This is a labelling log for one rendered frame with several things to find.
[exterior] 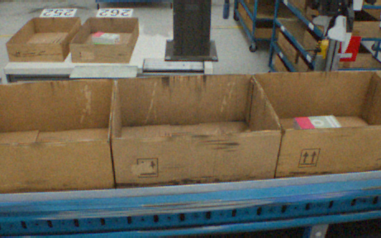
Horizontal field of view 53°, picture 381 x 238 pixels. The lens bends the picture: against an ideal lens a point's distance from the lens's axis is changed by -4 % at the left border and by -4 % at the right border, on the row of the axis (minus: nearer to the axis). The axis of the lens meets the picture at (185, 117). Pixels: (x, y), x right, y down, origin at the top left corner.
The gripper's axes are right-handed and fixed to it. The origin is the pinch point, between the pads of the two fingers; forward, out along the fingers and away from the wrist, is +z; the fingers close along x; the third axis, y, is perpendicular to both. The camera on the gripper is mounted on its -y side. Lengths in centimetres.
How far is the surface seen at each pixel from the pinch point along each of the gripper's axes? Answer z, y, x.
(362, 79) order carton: 16.2, -15.3, -7.6
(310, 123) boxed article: 25.6, 3.6, 0.4
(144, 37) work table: 42, 52, -114
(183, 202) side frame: 26, 44, 28
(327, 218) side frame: 36.4, 7.2, 27.9
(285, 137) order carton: 14.4, 19.5, 21.0
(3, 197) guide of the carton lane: 24, 86, 24
